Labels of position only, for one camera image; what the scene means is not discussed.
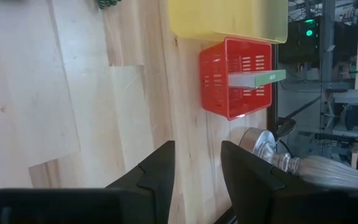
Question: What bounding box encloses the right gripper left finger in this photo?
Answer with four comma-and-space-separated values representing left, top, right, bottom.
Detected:
104, 139, 176, 224

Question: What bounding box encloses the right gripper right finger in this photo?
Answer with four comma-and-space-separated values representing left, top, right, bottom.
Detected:
221, 140, 287, 224

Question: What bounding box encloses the white green acer box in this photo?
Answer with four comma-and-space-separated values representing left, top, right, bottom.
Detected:
227, 69, 287, 90

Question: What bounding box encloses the green braided cable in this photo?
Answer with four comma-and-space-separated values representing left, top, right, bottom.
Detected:
96, 0, 122, 9

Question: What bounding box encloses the yellow translucent plastic bin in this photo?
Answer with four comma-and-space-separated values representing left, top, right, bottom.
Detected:
168, 0, 288, 44

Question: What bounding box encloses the red slotted plastic basket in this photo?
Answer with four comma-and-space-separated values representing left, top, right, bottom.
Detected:
199, 37, 273, 121

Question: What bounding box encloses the black background tube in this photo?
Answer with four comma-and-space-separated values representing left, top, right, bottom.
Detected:
314, 132, 358, 146

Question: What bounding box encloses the grey background workbench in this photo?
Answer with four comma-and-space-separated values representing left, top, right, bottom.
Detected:
333, 88, 358, 105

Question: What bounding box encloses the grey metal pillar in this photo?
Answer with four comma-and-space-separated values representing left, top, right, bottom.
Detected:
320, 0, 336, 125

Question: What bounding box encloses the black router box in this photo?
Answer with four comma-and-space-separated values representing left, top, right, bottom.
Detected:
278, 17, 321, 65

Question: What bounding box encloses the black lamp cord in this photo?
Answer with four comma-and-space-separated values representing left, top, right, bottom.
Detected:
275, 118, 298, 158

